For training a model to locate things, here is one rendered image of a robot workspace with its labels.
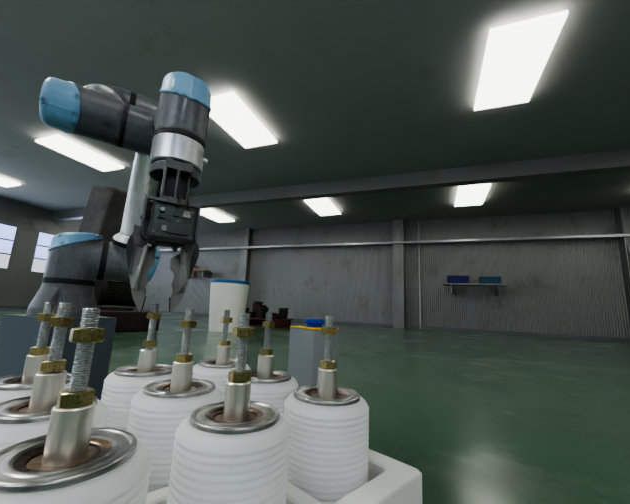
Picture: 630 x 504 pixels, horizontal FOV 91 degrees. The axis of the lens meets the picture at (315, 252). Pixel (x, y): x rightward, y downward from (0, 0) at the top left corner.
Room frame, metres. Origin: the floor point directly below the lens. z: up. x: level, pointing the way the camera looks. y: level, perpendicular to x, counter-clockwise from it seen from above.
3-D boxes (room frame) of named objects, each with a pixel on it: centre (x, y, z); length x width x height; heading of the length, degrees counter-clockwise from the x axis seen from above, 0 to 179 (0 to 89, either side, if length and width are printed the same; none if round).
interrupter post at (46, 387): (0.29, 0.23, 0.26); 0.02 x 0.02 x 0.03
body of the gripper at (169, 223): (0.44, 0.22, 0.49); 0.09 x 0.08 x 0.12; 30
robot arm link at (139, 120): (0.52, 0.29, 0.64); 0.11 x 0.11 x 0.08; 35
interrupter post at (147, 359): (0.46, 0.23, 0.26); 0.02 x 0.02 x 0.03
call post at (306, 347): (0.63, -0.01, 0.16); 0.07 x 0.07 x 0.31; 45
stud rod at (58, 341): (0.29, 0.23, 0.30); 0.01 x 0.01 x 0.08
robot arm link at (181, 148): (0.45, 0.22, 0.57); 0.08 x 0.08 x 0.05
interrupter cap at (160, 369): (0.46, 0.23, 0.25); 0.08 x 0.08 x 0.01
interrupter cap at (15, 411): (0.29, 0.23, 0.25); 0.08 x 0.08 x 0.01
